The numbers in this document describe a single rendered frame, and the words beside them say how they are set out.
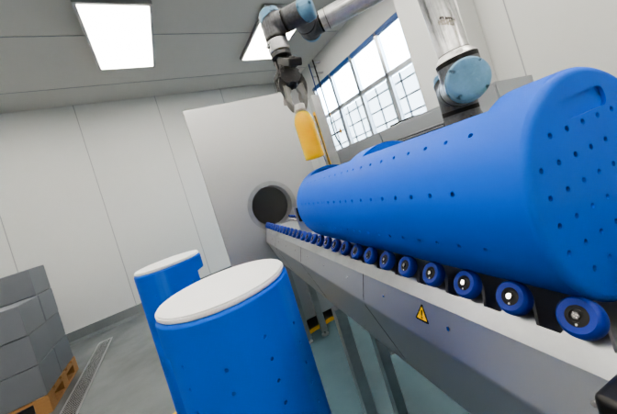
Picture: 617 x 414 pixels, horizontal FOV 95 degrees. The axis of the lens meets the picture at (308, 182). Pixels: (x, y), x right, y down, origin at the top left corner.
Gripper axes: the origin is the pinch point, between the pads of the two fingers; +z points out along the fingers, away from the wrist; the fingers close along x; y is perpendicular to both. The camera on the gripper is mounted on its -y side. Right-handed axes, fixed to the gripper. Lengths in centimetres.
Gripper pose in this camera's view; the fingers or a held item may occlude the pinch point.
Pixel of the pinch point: (298, 106)
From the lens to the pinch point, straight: 100.8
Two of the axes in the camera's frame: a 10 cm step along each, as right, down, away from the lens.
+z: 2.9, 9.6, 0.2
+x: -9.0, 2.8, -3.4
